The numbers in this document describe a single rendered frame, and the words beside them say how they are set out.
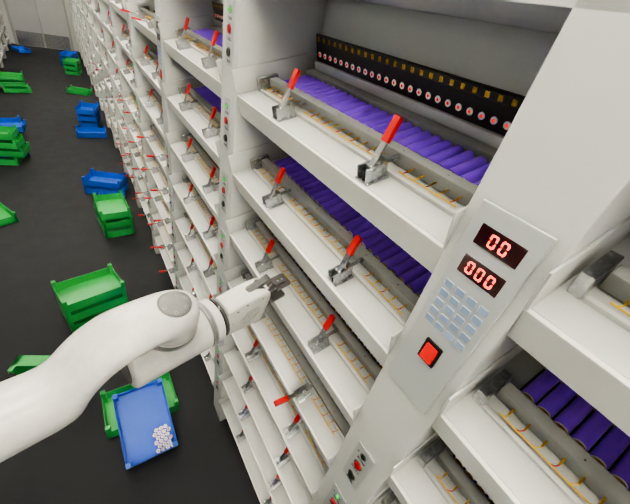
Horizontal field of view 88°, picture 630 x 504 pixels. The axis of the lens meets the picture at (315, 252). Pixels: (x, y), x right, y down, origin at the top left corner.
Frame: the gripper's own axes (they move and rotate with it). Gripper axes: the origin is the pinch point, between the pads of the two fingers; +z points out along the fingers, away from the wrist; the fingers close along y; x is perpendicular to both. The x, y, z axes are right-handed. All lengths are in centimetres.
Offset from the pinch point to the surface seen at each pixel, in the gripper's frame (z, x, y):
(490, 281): -9.5, -27.2, 37.4
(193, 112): 25, 76, -1
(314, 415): -0.2, -23.8, -20.9
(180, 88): 31, 96, -2
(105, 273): 8, 119, -126
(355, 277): 1.5, -12.8, 16.4
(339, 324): 5.2, -14.7, 0.9
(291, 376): 2.6, -13.2, -22.9
